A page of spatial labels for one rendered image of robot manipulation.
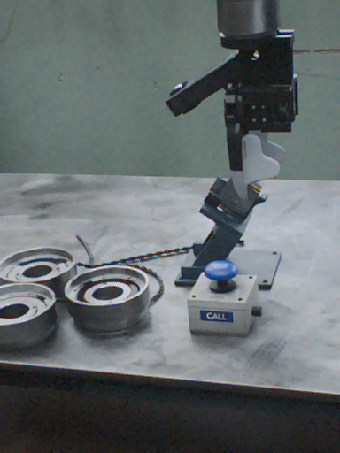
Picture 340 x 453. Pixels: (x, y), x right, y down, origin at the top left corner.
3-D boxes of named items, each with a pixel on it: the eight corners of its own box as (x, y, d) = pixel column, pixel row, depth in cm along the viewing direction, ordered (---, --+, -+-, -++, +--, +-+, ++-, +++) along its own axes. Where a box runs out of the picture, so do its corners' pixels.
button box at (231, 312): (189, 332, 109) (186, 296, 107) (204, 303, 115) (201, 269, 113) (256, 337, 106) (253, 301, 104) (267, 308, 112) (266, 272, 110)
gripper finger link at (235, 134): (240, 173, 111) (237, 102, 108) (227, 173, 111) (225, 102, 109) (247, 165, 115) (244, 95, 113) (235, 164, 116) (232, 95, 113)
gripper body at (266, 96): (291, 138, 109) (288, 38, 104) (220, 139, 111) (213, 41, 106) (298, 119, 116) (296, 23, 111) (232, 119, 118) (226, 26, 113)
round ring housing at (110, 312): (168, 310, 114) (166, 281, 112) (102, 344, 108) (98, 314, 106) (117, 286, 121) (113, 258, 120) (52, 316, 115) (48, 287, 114)
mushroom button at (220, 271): (203, 308, 109) (200, 271, 107) (212, 293, 112) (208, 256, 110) (235, 310, 107) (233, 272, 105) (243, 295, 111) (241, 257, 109)
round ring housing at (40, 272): (27, 318, 115) (22, 289, 114) (-13, 292, 123) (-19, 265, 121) (95, 288, 121) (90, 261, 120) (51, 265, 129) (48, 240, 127)
